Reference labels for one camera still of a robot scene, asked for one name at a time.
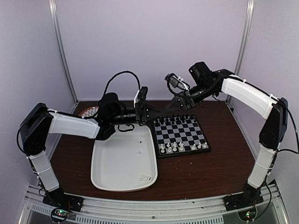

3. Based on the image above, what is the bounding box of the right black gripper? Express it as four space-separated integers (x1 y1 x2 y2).
164 82 217 112

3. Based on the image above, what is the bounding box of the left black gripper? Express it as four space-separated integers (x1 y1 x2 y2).
109 103 165 126

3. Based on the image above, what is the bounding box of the white rectangular tray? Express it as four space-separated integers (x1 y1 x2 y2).
91 126 158 192

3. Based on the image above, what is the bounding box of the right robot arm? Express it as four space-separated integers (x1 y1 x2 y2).
165 62 288 206

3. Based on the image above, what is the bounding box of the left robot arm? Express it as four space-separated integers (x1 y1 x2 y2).
17 91 163 207

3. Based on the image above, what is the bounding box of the black chess pieces row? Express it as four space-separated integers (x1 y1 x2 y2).
154 113 197 126

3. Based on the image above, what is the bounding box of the white chess piece pair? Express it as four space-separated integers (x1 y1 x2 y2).
140 175 152 182

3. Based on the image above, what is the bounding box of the black and white chessboard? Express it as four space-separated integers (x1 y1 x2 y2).
150 119 212 158

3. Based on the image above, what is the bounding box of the patterned ceramic plate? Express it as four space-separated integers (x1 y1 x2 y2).
79 106 99 118

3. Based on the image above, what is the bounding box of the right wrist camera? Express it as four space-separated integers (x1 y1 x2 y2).
164 73 190 91

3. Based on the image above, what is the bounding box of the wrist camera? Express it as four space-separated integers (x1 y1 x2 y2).
133 86 148 108
164 73 190 91

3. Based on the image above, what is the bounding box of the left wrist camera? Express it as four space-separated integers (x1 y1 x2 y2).
133 86 148 108

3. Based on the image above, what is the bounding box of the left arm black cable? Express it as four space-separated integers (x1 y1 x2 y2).
102 71 142 98

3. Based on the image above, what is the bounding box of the front aluminium rail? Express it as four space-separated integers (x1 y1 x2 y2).
18 182 288 224

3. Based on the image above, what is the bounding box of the right aluminium frame post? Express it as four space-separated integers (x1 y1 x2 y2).
235 0 255 75

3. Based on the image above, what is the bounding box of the aluminium frame post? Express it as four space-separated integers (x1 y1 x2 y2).
49 0 78 104
235 0 255 75

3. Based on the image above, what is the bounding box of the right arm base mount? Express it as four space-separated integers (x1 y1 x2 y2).
223 192 263 211

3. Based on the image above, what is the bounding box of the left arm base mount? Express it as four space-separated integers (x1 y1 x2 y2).
43 193 84 212

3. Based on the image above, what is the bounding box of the left aluminium frame post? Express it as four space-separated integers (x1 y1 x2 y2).
49 0 78 104

